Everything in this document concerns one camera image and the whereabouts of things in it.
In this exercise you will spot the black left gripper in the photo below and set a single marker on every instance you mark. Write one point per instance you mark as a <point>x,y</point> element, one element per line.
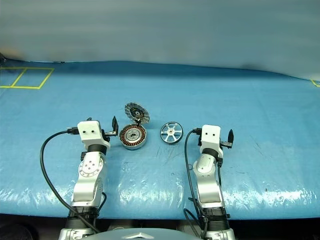
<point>108,133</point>

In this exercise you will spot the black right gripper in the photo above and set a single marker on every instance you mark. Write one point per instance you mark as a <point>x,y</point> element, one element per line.
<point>224,144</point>

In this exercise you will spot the motor stator with copper windings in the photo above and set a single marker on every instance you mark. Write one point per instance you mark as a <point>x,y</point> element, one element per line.
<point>133,137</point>

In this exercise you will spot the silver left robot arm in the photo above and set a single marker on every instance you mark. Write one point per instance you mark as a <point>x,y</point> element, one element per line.
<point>87,172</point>

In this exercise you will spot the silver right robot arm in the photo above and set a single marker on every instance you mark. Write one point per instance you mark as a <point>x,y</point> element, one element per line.
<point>207,180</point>

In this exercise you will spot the finned silver rotor disc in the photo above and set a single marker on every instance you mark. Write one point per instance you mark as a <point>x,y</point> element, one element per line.
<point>137,113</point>

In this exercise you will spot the blue plastic table cover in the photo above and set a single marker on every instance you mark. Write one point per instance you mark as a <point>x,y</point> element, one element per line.
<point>225,105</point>

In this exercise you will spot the yellow tape double square outline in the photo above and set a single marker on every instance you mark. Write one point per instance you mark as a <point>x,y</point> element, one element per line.
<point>42,83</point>

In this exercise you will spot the yellow tape corner mark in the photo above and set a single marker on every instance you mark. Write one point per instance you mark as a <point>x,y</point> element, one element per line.
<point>315,83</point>

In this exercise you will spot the grey robot torso with logo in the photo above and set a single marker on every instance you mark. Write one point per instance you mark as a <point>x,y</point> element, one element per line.
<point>142,235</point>

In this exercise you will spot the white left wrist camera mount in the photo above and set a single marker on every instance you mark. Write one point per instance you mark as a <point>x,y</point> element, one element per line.
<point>90,130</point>

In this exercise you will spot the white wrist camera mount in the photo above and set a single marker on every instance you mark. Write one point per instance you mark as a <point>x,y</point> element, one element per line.
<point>211,133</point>
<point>90,130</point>

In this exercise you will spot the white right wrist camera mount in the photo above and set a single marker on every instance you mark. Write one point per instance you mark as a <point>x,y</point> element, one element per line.
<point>211,133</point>

